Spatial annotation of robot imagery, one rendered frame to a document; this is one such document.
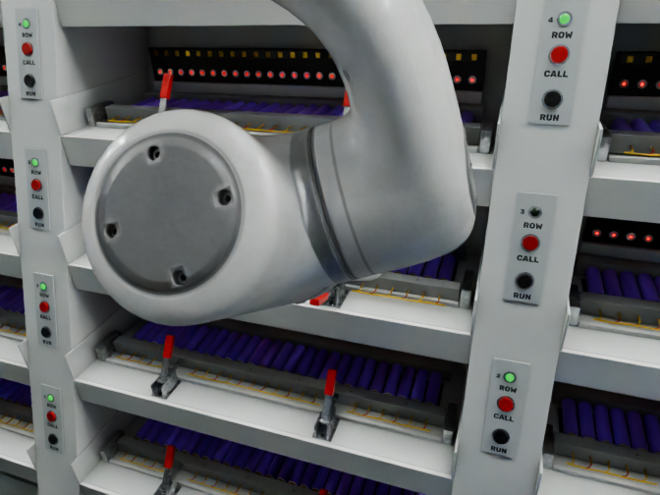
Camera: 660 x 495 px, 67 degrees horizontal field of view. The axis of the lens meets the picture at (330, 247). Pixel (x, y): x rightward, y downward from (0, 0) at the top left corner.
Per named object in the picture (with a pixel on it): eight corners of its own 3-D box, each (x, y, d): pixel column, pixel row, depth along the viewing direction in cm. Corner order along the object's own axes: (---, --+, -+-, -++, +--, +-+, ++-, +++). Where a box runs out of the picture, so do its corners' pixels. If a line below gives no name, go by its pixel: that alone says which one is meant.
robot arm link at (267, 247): (343, 149, 31) (207, 191, 33) (265, 63, 18) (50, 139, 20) (375, 284, 30) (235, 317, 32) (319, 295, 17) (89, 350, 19)
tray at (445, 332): (468, 364, 61) (476, 301, 57) (75, 289, 79) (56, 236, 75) (481, 278, 78) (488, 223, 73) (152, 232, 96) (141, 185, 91)
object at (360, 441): (450, 502, 65) (460, 428, 59) (81, 400, 84) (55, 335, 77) (467, 391, 82) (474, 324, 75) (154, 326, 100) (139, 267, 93)
